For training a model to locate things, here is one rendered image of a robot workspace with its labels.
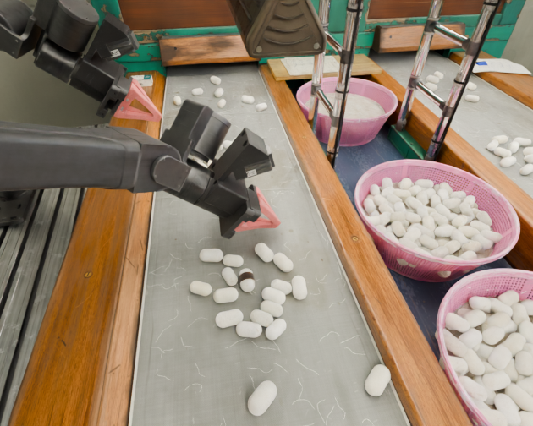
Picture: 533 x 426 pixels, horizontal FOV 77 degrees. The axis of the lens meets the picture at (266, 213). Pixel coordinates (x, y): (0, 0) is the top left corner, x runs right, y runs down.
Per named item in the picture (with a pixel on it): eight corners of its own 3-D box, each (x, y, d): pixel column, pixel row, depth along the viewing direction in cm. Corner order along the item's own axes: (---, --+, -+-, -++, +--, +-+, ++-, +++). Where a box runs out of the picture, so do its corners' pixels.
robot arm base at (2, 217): (29, 139, 78) (-5, 144, 76) (3, 193, 64) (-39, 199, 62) (44, 167, 83) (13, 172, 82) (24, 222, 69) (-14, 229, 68)
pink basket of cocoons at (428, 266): (425, 327, 52) (448, 292, 45) (319, 222, 68) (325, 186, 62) (524, 257, 62) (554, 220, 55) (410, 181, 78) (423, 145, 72)
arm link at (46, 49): (95, 46, 56) (50, 17, 53) (86, 62, 53) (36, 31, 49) (80, 76, 60) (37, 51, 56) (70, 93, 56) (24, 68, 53)
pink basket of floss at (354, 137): (363, 165, 83) (370, 131, 77) (276, 132, 95) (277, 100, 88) (403, 123, 98) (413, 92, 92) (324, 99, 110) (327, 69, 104)
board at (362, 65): (275, 81, 99) (276, 77, 98) (266, 62, 110) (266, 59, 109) (381, 73, 103) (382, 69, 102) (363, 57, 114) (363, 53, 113)
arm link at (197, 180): (211, 161, 52) (171, 139, 48) (225, 166, 47) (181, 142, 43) (191, 202, 52) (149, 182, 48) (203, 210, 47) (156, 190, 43)
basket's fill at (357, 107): (314, 150, 87) (316, 130, 83) (293, 111, 103) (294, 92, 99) (395, 142, 90) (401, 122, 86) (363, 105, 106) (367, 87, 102)
